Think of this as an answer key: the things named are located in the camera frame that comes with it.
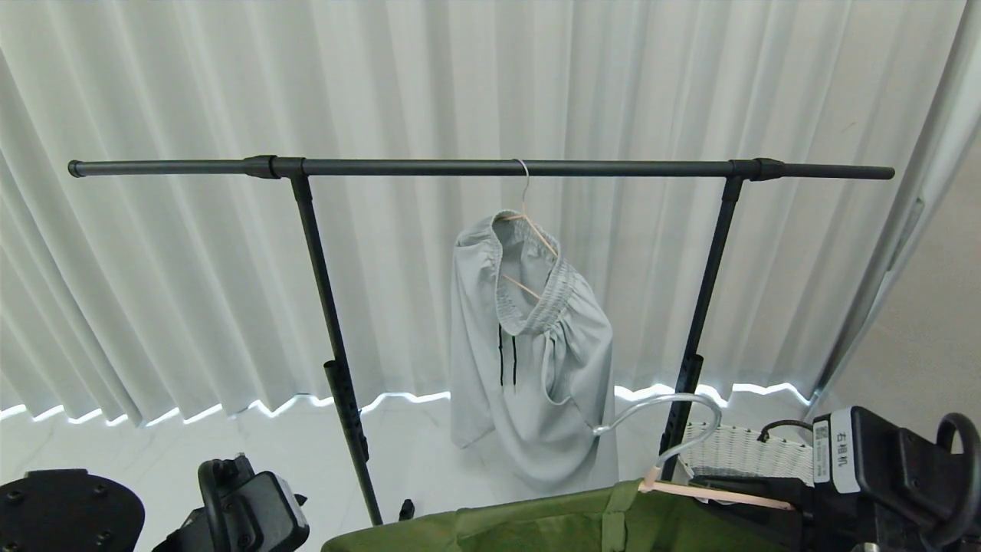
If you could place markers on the white laundry basket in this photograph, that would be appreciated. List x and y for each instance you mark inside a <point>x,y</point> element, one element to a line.
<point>736,456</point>

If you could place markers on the green garment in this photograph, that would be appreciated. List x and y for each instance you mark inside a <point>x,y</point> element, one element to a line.
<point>536,529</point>

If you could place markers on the white curtain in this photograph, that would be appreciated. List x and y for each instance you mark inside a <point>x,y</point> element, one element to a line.
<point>230,77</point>

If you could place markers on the pale grey shorts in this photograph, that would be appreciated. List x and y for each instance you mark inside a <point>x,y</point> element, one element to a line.
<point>552,414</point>

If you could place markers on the pink clothes hanger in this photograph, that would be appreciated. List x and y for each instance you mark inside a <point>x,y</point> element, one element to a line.
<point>540,234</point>
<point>713,494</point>

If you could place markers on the black clothes rack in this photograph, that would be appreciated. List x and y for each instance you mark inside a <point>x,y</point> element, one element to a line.
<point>460,167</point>

